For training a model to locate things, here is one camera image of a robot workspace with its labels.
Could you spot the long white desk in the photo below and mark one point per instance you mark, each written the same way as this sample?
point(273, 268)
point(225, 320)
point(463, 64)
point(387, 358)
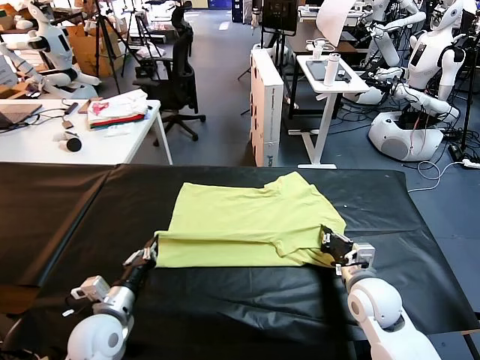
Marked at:
point(33, 150)

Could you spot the black usb hub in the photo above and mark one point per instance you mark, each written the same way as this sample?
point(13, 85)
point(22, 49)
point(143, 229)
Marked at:
point(71, 108)

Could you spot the small white standing desk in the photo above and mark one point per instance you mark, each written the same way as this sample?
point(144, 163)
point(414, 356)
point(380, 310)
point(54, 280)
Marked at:
point(356, 88)

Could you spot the grey laptop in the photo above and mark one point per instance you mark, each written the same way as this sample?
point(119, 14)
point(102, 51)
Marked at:
point(17, 112)

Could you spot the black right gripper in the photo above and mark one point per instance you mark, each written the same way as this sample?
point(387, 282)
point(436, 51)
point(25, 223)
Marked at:
point(337, 253)

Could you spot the white plastic packet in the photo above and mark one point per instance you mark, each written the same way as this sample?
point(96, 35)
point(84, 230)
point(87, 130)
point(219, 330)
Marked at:
point(118, 131)

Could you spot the brown cardboard box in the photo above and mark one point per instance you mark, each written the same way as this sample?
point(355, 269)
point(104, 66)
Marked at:
point(86, 52)

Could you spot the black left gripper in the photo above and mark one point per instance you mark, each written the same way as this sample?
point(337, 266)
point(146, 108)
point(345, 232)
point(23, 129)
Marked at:
point(139, 275)

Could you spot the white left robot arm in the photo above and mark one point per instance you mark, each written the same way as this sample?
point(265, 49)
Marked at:
point(97, 337)

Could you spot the black office chair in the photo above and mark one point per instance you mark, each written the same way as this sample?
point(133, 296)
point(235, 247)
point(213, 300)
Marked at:
point(183, 86)

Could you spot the black light stand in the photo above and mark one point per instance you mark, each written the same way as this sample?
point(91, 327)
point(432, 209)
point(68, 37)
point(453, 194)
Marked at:
point(468, 93)

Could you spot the stack of folded clothes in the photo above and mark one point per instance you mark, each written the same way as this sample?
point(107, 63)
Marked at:
point(116, 108)

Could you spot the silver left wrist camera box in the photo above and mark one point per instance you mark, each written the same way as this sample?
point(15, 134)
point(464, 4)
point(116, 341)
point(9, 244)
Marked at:
point(93, 287)

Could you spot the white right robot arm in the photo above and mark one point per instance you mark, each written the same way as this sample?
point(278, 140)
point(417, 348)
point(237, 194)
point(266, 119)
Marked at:
point(378, 307)

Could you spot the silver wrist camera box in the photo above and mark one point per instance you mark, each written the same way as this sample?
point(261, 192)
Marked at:
point(93, 287)
point(362, 253)

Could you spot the black foam ball controller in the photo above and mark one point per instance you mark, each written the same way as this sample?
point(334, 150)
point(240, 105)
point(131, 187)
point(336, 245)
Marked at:
point(74, 145)

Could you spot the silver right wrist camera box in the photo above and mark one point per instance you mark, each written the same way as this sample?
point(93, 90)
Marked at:
point(362, 253)

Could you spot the white humanoid robot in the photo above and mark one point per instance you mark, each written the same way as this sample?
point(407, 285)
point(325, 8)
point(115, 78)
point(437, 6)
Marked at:
point(386, 48)
point(56, 41)

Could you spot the small brown card reader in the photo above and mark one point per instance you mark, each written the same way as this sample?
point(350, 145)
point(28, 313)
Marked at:
point(67, 125)

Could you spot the black monitor on stand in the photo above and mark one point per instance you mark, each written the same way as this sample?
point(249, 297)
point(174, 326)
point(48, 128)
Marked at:
point(277, 15)

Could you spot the white power strip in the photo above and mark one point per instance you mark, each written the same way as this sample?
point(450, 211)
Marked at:
point(470, 163)

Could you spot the white curved paper sheet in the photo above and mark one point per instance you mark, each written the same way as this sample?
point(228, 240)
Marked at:
point(333, 22)

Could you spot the yellow-green t-shirt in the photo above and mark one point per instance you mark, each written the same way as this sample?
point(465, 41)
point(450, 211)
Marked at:
point(243, 213)

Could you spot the tall white carton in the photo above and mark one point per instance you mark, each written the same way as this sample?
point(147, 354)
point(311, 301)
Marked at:
point(272, 112)

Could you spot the white bottle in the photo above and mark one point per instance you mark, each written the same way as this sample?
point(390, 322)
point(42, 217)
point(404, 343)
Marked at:
point(330, 69)

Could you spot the matte dark table cover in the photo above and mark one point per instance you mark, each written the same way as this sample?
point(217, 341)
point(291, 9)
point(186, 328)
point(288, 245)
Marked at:
point(45, 217)

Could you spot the black camera tripod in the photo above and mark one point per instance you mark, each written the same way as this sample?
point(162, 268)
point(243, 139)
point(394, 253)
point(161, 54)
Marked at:
point(140, 22)
point(98, 37)

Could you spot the dark tablet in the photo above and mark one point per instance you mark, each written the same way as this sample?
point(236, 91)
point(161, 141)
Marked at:
point(315, 71)

